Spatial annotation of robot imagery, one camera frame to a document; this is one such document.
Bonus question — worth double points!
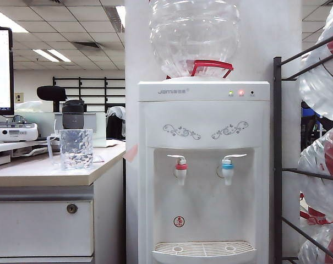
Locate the clear textured plastic mug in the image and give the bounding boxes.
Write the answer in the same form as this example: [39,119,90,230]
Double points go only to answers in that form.
[46,128,95,171]

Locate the red hot water tap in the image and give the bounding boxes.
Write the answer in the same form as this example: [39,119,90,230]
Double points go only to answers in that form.
[166,153,189,186]

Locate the grey desk partition panel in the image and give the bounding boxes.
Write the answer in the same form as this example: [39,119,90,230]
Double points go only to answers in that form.
[54,112,97,132]

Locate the dark grey water bottle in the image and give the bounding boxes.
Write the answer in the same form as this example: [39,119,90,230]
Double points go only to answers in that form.
[62,99,86,130]

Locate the white water dispenser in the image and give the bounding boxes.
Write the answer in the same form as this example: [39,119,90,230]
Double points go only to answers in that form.
[137,80,271,264]

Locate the white desk riser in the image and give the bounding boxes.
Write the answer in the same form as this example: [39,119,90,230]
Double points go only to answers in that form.
[0,140,53,168]

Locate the white jacket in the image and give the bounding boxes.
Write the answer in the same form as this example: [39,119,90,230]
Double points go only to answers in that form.
[106,106,127,138]

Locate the black metal rack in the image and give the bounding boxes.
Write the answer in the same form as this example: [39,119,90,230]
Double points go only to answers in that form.
[273,27,333,264]

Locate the black chair headrest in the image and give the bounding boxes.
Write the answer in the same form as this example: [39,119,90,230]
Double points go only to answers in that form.
[36,85,68,112]

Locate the white drip tray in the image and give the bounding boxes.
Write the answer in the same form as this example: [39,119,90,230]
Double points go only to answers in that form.
[151,241,257,256]

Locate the white plastic holder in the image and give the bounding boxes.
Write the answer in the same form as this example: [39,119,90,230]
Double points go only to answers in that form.
[12,145,50,157]

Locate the white RC transmitter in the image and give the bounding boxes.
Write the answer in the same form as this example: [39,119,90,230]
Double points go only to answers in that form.
[0,115,39,143]

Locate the white drawer cabinet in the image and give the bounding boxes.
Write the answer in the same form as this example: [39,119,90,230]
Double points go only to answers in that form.
[0,184,95,264]

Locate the black computer monitor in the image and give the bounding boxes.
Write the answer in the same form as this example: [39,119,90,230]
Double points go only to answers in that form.
[0,26,15,116]

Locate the black wall shelf rails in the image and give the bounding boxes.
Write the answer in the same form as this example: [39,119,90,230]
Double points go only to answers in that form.
[52,76,127,112]

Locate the large clear jug red handle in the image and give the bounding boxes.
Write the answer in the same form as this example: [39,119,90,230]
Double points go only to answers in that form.
[149,0,241,80]

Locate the white thin cable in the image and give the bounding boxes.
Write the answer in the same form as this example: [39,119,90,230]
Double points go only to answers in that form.
[53,120,63,138]

